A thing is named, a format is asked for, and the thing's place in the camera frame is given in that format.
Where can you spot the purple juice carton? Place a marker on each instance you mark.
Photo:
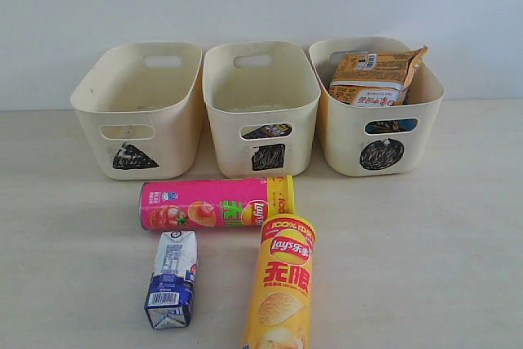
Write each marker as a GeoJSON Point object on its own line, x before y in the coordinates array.
{"type": "Point", "coordinates": [266, 131]}

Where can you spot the pink chips can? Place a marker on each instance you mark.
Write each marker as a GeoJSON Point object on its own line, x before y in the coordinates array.
{"type": "Point", "coordinates": [214, 203]}

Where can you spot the blue snack bag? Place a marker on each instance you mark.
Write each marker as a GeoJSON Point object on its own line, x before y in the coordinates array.
{"type": "Point", "coordinates": [391, 126]}

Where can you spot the orange snack bag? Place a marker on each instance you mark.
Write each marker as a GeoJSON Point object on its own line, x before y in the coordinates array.
{"type": "Point", "coordinates": [375, 79]}

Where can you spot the yellow chips can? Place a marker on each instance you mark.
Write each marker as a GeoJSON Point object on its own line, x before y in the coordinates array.
{"type": "Point", "coordinates": [280, 306]}

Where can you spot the cream bin square mark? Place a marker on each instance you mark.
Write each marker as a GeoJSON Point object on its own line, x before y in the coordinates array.
{"type": "Point", "coordinates": [254, 84]}

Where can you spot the cream bin triangle mark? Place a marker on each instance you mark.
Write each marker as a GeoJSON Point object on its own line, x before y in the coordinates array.
{"type": "Point", "coordinates": [141, 109]}

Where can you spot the cream bin circle mark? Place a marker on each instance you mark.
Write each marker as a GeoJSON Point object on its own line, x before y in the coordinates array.
{"type": "Point", "coordinates": [360, 142]}

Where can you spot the white blue milk carton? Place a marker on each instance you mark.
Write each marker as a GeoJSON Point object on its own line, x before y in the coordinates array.
{"type": "Point", "coordinates": [170, 297]}

